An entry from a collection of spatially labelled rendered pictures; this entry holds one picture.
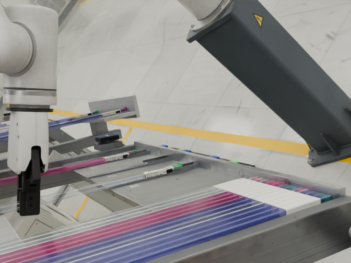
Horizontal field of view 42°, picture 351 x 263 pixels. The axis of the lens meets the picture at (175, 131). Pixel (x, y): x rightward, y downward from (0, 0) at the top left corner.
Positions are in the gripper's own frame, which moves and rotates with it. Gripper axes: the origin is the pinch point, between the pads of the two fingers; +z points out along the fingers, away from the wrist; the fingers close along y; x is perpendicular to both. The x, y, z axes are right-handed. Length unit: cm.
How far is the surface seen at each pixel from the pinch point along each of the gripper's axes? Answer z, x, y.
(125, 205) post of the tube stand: 16, 41, -56
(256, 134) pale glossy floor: -4, 118, -86
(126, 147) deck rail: -5.3, 30.1, -30.0
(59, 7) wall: -180, 209, -771
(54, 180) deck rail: 2.1, 12.1, -30.0
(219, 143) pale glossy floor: 2, 114, -109
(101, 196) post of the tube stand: 13, 33, -56
